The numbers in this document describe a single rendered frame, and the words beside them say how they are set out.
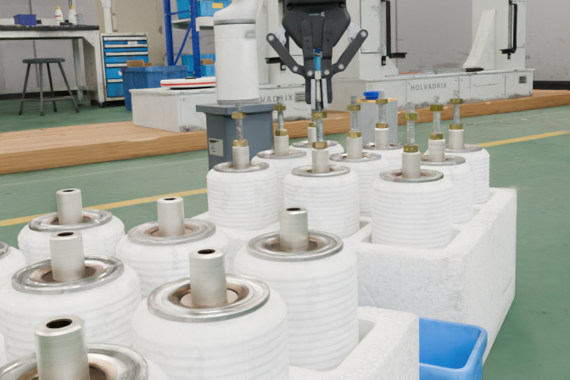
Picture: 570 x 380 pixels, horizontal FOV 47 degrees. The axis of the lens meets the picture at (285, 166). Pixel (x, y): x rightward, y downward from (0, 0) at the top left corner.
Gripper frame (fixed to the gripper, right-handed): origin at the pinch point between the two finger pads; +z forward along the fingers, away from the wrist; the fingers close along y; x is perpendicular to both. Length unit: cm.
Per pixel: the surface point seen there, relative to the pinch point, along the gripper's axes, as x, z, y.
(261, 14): -260, -26, 10
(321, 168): 1.1, 9.3, 0.0
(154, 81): -456, 10, 102
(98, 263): 35.8, 9.6, 18.9
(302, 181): 3.7, 10.3, 2.6
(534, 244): -46, 35, -46
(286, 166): -11.2, 11.0, 4.2
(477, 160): -10.7, 11.2, -23.4
